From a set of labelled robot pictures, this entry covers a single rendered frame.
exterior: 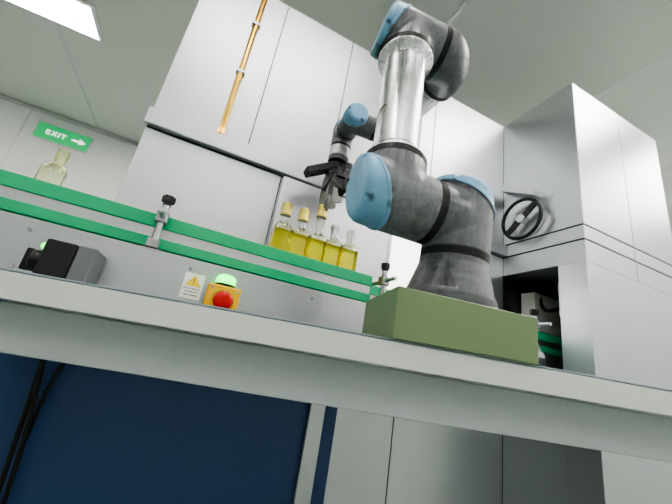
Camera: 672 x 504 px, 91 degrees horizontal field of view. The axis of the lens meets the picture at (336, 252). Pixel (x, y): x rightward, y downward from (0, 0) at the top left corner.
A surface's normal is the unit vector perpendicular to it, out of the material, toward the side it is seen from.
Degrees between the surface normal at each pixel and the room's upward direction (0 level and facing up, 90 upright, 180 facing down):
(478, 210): 93
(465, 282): 75
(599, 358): 90
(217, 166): 90
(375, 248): 90
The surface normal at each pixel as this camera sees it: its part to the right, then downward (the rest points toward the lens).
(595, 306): 0.41, -0.22
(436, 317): 0.14, -0.29
